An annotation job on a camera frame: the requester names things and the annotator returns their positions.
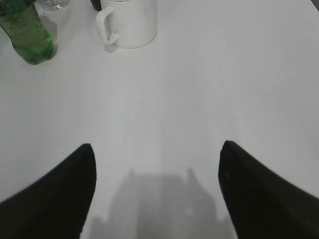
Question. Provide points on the green plastic bottle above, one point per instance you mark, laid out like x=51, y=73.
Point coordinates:
x=20, y=21

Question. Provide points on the clear water bottle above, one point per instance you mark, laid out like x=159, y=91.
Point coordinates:
x=54, y=5

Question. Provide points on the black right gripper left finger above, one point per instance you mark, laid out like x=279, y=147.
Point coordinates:
x=56, y=205

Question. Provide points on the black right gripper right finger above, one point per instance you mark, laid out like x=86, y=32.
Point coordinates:
x=261, y=204

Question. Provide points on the white ceramic mug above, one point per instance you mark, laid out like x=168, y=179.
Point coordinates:
x=127, y=24

